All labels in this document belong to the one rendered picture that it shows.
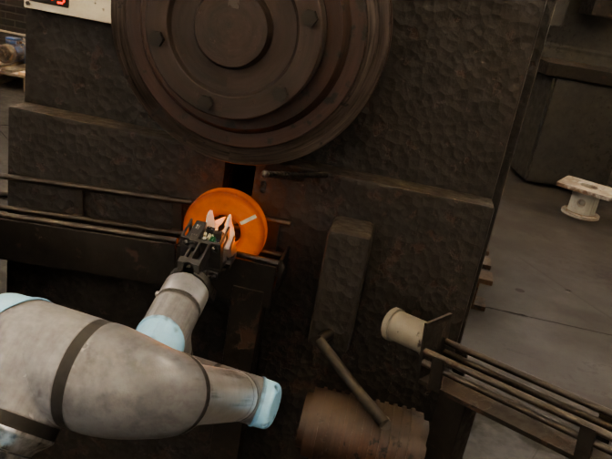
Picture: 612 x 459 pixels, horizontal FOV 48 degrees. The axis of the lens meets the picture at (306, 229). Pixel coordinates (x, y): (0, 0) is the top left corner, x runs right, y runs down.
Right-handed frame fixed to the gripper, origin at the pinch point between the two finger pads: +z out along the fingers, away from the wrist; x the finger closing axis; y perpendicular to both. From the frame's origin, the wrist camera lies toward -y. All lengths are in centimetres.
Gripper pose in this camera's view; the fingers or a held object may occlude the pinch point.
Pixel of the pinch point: (224, 225)
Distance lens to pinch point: 129.7
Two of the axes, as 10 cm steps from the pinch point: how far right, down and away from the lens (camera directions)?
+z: 2.1, -5.9, 7.8
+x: -9.7, -2.1, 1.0
